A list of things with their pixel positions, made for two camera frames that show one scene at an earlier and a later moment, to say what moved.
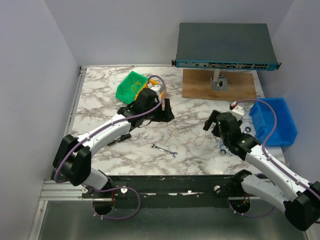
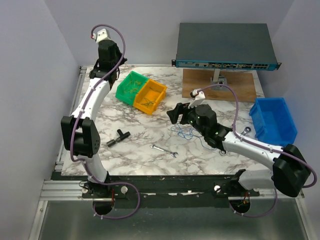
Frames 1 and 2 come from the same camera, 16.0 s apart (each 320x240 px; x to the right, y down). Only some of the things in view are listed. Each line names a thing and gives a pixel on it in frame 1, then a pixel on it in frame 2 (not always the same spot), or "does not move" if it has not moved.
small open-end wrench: (172, 153) does not move
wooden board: (196, 83) does not move
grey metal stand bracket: (218, 83) does not move
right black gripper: (213, 118) -> (180, 108)
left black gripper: (165, 115) -> (117, 51)
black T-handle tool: (122, 137) does not move
